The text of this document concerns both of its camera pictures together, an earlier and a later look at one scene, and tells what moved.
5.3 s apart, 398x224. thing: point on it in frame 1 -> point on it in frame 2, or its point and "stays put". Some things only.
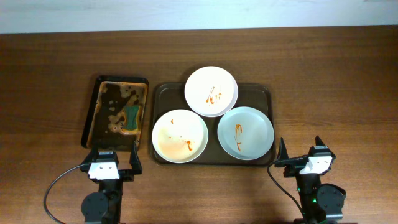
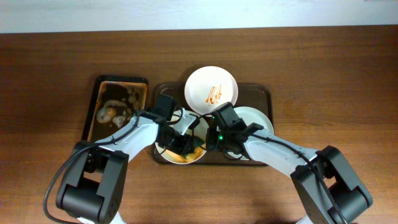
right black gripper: [292, 170] -> [210, 140]
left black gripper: [125, 173] -> [186, 147]
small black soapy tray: [104, 124] stays put
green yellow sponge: [131, 112] -> [196, 142]
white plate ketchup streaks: [211, 91] stays put
